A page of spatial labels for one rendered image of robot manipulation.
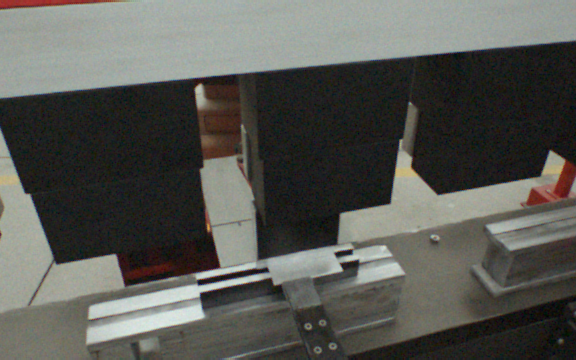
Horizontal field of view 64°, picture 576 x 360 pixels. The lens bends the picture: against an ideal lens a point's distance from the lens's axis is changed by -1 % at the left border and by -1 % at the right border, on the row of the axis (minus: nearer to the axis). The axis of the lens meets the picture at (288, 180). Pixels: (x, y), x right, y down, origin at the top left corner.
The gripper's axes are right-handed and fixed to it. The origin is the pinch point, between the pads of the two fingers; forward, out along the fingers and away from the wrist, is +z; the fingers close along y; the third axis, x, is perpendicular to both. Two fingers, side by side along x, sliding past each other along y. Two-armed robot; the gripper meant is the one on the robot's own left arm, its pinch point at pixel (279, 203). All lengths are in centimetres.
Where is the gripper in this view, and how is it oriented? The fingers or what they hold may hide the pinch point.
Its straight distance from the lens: 65.3
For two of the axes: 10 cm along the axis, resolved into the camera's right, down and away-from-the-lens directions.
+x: -2.4, -0.9, 9.7
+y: 9.6, -1.4, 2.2
